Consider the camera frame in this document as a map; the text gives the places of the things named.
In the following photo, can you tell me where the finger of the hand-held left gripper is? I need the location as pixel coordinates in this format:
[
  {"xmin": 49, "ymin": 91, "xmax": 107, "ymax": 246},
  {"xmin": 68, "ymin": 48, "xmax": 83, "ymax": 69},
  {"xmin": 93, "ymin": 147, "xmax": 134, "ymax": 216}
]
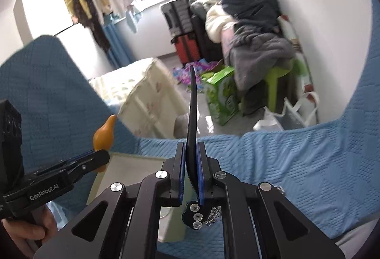
[
  {"xmin": 61, "ymin": 151, "xmax": 98, "ymax": 166},
  {"xmin": 67, "ymin": 150, "xmax": 110, "ymax": 174}
]

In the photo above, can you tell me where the bed with cream cover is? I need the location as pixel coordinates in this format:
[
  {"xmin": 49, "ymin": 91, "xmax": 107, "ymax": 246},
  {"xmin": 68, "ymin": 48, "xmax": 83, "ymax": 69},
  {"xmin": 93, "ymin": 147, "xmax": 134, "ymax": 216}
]
[{"xmin": 89, "ymin": 57, "xmax": 190, "ymax": 139}]

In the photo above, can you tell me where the white wardrobe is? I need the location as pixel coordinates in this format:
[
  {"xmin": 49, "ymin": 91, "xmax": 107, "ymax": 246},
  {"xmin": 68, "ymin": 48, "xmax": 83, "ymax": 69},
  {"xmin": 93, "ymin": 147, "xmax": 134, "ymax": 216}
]
[{"xmin": 13, "ymin": 0, "xmax": 103, "ymax": 69}]

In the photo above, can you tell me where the white tote bag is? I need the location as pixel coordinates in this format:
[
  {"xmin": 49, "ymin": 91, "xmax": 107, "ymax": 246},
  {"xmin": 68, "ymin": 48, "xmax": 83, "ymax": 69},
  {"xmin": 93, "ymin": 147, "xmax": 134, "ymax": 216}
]
[{"xmin": 252, "ymin": 92, "xmax": 319, "ymax": 132}]

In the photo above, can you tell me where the orange gourd pendant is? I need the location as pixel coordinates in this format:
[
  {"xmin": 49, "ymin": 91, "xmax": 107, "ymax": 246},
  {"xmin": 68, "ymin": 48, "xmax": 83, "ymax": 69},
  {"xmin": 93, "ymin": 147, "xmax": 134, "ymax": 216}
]
[{"xmin": 93, "ymin": 114, "xmax": 117, "ymax": 173}]

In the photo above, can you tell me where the green printed carton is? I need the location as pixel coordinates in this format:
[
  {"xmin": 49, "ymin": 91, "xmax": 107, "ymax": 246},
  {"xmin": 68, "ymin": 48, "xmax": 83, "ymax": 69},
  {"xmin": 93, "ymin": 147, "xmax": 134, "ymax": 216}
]
[{"xmin": 201, "ymin": 65, "xmax": 239, "ymax": 126}]

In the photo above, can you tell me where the colourful wrapping paper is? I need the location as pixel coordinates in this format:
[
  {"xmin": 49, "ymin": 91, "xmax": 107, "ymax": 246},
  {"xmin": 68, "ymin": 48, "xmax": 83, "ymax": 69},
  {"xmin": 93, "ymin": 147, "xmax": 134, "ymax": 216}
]
[{"xmin": 173, "ymin": 58, "xmax": 223, "ymax": 93}]

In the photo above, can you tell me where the light blue cloth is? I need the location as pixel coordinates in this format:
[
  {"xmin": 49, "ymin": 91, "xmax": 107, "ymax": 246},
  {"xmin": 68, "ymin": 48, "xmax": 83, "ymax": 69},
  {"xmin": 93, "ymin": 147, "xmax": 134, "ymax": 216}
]
[{"xmin": 47, "ymin": 201, "xmax": 72, "ymax": 230}]

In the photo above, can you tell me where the pale green cardboard box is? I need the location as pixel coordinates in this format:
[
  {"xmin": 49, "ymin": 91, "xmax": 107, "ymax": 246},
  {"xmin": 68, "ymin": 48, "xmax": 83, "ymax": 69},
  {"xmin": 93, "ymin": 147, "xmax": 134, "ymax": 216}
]
[{"xmin": 86, "ymin": 152, "xmax": 186, "ymax": 243}]

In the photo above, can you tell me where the blue curtain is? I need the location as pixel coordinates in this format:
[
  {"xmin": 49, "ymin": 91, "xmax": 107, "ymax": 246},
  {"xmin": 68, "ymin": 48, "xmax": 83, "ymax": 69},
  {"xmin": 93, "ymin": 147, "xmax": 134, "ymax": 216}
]
[{"xmin": 102, "ymin": 21, "xmax": 134, "ymax": 68}]

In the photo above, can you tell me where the rolled apple print mat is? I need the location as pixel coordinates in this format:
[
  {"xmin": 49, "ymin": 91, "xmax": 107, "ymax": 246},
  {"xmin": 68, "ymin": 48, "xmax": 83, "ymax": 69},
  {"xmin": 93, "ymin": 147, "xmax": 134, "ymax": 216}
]
[{"xmin": 279, "ymin": 14, "xmax": 319, "ymax": 123}]

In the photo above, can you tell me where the person's left hand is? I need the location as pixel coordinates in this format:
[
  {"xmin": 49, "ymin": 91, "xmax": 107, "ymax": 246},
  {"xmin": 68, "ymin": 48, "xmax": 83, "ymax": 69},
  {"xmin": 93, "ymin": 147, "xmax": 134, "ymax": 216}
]
[{"xmin": 0, "ymin": 204, "xmax": 58, "ymax": 259}]

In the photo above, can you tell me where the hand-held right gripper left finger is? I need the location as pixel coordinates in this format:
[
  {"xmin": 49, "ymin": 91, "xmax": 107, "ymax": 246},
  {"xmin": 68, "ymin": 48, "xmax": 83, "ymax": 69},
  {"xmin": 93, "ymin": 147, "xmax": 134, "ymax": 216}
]
[{"xmin": 33, "ymin": 142, "xmax": 186, "ymax": 259}]

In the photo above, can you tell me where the red suitcase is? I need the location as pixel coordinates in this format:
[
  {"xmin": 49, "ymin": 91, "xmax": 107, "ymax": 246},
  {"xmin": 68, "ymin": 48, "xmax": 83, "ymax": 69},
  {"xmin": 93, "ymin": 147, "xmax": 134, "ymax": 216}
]
[{"xmin": 171, "ymin": 33, "xmax": 199, "ymax": 66}]

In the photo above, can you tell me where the pile of clothes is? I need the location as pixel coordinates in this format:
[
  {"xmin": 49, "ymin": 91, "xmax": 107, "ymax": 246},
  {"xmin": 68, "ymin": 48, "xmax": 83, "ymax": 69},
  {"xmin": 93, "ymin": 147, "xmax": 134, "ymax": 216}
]
[{"xmin": 187, "ymin": 0, "xmax": 297, "ymax": 93}]

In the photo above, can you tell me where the black rhinestone hair clip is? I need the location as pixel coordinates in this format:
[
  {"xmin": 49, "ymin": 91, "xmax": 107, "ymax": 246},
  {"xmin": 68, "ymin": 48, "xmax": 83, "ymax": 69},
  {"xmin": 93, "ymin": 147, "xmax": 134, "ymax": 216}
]
[{"xmin": 182, "ymin": 64, "xmax": 223, "ymax": 231}]

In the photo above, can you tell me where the green plastic stool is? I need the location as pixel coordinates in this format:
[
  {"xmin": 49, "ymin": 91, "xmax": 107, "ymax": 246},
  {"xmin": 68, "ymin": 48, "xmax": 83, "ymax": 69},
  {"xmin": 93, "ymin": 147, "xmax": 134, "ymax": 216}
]
[{"xmin": 240, "ymin": 58, "xmax": 309, "ymax": 115}]

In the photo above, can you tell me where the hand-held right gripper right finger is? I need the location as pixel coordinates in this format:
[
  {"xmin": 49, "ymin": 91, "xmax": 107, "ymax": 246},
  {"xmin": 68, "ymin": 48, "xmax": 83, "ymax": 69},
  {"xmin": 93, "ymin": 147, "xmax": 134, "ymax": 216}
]
[{"xmin": 197, "ymin": 142, "xmax": 346, "ymax": 259}]

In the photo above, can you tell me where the black suitcase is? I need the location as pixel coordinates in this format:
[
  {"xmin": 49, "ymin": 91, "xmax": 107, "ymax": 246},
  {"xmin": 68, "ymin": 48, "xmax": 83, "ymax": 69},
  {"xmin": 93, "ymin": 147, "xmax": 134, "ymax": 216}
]
[{"xmin": 190, "ymin": 12, "xmax": 223, "ymax": 62}]

